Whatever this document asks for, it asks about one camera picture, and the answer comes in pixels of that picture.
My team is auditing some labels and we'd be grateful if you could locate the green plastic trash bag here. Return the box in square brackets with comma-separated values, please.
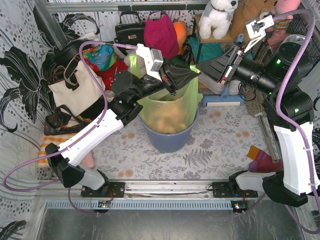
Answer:
[128, 53, 204, 134]

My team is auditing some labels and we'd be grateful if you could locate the blue plastic trash bin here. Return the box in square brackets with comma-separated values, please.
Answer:
[139, 110, 200, 153]

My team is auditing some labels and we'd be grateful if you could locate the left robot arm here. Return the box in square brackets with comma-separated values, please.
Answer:
[45, 60, 200, 191]

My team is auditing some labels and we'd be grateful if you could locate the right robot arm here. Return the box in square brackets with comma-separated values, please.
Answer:
[197, 41, 317, 207]

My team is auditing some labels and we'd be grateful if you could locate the magenta fabric bag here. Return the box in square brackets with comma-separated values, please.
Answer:
[144, 13, 179, 60]

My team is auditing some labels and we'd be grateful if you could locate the colourful cartoon fabric bag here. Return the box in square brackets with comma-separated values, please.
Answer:
[83, 45, 117, 72]

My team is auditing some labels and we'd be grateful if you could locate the cream canvas tote bag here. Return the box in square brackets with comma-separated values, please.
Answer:
[49, 61, 106, 116]

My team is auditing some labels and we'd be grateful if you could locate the dark patterned bag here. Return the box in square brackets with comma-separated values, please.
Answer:
[44, 104, 92, 136]

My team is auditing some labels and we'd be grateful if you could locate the teal folded cloth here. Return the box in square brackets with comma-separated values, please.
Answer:
[188, 37, 225, 63]

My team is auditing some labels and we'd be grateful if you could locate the white plush bear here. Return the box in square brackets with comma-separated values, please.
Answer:
[124, 50, 147, 78]

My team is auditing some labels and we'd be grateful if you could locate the blue floor mop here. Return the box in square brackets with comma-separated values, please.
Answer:
[203, 33, 244, 107]

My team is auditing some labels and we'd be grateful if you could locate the crumpled printed waste paper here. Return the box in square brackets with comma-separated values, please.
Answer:
[143, 101, 191, 134]

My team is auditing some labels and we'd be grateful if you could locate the brown teddy bear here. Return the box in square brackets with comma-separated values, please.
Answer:
[229, 0, 278, 38]

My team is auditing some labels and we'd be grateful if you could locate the white plush dog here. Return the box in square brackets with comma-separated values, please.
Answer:
[198, 0, 239, 40]

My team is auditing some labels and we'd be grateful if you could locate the beige chenille mop head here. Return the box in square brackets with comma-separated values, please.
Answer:
[243, 88, 266, 117]

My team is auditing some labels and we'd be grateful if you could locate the orange plush toy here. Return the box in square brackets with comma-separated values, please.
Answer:
[173, 21, 188, 55]

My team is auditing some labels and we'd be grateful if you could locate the black leather handbag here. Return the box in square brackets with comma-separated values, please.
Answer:
[114, 11, 146, 45]

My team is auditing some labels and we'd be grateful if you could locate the pink plush toy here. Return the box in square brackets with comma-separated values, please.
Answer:
[271, 0, 301, 16]

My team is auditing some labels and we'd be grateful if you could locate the black round hat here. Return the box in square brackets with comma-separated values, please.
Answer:
[53, 39, 88, 67]

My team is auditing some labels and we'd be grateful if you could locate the orange purple sock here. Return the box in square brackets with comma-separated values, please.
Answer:
[247, 145, 283, 173]

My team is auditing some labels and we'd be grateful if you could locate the pink glasses case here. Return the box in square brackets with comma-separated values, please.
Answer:
[81, 151, 96, 169]

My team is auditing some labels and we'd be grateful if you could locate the orange white checked cloth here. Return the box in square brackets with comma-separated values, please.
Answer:
[37, 134, 78, 169]

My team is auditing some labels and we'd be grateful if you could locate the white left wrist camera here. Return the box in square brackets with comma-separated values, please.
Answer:
[136, 43, 164, 81]

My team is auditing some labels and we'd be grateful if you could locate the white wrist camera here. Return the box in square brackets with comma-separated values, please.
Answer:
[244, 15, 275, 53]
[136, 43, 164, 81]

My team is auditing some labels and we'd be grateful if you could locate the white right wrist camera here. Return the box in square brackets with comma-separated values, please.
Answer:
[244, 15, 275, 53]

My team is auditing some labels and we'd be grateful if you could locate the black wire basket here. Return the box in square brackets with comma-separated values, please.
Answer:
[259, 15, 320, 67]

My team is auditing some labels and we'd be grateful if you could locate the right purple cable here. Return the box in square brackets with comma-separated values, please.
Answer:
[244, 9, 320, 235]

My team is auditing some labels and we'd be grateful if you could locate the purple cable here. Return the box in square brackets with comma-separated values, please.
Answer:
[2, 41, 139, 216]
[244, 9, 320, 235]

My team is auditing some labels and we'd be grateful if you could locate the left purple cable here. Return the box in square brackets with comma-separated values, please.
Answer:
[2, 41, 139, 216]

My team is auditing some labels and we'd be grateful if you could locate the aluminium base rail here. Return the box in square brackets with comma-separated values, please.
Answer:
[37, 178, 307, 201]

